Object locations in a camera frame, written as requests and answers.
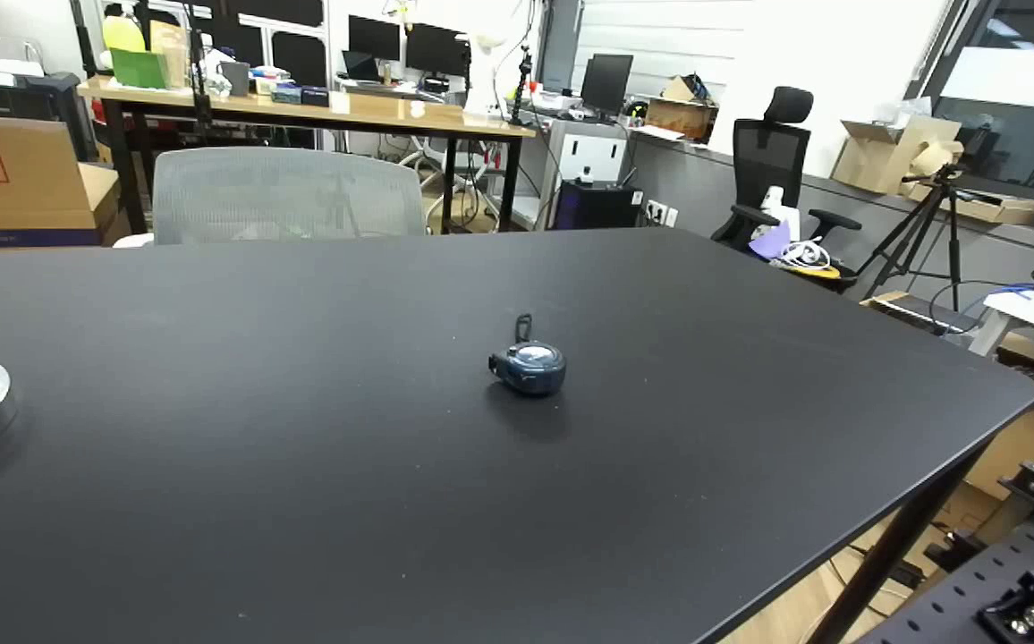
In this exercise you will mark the blue measuring tape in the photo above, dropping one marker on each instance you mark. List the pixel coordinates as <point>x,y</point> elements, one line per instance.
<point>526,367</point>

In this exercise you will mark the black computer monitor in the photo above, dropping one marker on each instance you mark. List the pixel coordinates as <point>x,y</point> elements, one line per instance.
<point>605,84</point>

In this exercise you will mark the white spray bottle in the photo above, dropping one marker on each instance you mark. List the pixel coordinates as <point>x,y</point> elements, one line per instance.
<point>782,211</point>

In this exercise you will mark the black office chair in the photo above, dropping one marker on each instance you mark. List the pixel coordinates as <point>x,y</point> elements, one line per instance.
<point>770,151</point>

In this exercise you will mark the grey mesh office chair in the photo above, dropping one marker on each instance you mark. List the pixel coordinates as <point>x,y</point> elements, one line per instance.
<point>238,193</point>

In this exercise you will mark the open cardboard box on counter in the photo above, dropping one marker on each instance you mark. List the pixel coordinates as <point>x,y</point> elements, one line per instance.
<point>878,157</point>

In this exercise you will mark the wooden desk with black legs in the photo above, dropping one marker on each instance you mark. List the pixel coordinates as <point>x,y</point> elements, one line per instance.
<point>363,113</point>

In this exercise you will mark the cardboard box with red label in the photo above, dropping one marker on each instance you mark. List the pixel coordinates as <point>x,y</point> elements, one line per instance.
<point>50,198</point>

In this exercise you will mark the black perforated metal breadboard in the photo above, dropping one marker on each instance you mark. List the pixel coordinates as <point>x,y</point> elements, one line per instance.
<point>990,597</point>

